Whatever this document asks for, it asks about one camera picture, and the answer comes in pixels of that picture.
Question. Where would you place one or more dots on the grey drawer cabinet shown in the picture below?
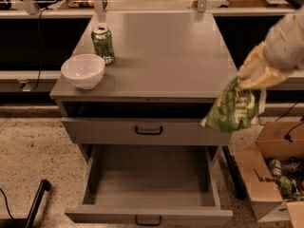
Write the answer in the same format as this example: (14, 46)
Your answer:
(168, 65)

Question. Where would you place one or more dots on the closed grey top drawer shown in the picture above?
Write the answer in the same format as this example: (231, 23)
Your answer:
(142, 131)

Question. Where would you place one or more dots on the cardboard box with snacks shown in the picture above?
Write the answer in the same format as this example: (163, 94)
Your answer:
(273, 185)

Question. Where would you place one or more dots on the white bowl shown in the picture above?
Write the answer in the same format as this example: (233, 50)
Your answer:
(84, 71)

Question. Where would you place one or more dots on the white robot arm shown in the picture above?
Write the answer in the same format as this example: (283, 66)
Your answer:
(278, 56)

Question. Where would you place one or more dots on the open grey middle drawer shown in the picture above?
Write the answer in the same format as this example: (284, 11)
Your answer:
(150, 185)

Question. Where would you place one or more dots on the green jalapeno chip bag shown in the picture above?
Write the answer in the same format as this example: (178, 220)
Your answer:
(235, 108)

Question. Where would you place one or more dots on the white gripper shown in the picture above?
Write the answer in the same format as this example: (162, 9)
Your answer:
(282, 49)

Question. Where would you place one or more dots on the black metal leg left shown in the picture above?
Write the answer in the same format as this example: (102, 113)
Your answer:
(27, 222)

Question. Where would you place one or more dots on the black bar beside cabinet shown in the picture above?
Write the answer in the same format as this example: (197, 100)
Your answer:
(233, 169)

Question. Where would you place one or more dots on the green soda can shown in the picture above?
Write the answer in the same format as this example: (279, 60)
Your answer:
(102, 41)

